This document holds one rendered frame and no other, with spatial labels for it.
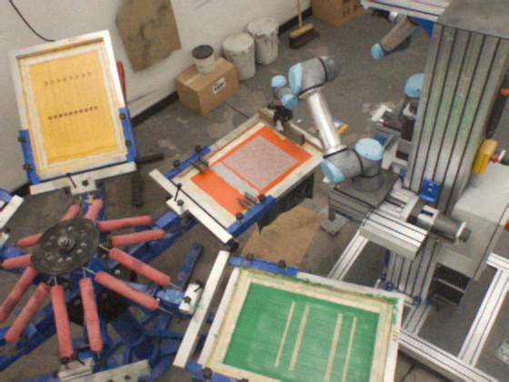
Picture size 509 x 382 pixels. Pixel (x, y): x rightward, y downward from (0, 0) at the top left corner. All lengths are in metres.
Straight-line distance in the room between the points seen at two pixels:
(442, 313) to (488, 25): 1.83
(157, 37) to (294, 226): 2.05
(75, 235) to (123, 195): 1.94
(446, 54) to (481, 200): 0.74
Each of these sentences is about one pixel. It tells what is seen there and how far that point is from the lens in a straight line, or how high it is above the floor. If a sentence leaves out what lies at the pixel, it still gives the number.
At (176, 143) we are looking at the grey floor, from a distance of 4.46.
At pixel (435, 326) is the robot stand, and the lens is 3.09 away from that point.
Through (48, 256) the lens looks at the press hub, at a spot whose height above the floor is 1.31.
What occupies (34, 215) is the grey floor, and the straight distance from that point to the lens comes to 4.42.
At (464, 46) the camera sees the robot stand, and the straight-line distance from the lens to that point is 1.83.
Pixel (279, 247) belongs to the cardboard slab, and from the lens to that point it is 3.52.
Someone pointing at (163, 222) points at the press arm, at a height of 1.04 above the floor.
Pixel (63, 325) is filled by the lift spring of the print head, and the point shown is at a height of 1.18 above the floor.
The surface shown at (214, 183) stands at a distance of 2.72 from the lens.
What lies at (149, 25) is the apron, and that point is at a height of 0.88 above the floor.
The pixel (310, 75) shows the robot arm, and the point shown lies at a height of 1.73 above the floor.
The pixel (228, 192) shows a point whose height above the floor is 0.96.
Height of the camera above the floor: 2.97
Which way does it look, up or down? 49 degrees down
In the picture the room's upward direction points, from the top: 11 degrees counter-clockwise
